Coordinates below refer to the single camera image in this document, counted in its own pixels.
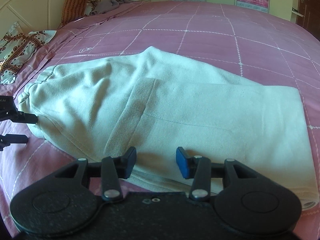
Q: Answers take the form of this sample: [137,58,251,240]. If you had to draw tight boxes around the pink checked bed cover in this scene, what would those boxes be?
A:
[0,0,320,240]

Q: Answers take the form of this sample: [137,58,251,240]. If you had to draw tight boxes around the grey crumpled cloth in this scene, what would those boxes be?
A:
[90,0,141,15]

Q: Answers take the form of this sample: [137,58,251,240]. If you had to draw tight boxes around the white brown patterned pillow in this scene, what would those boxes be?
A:
[0,21,57,85]

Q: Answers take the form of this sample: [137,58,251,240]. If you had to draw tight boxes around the brown wooden door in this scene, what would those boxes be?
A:
[296,0,320,39]

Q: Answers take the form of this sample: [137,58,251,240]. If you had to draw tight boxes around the white corner shelf unit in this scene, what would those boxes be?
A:
[289,0,306,22]

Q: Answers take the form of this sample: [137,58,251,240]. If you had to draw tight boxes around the cream wooden headboard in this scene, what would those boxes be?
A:
[0,0,73,46]

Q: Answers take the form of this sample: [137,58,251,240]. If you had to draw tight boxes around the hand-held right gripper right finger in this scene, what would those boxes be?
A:
[176,147,263,201]

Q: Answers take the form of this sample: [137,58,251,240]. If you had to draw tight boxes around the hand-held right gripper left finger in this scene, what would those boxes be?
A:
[54,146,137,202]

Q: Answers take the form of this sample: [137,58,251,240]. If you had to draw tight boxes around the orange striped pillow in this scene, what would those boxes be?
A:
[61,0,98,27]

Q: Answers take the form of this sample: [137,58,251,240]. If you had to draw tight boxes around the white pants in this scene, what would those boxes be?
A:
[18,46,316,211]

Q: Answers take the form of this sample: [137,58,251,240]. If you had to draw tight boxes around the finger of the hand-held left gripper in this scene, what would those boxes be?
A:
[0,134,28,152]
[0,111,38,125]

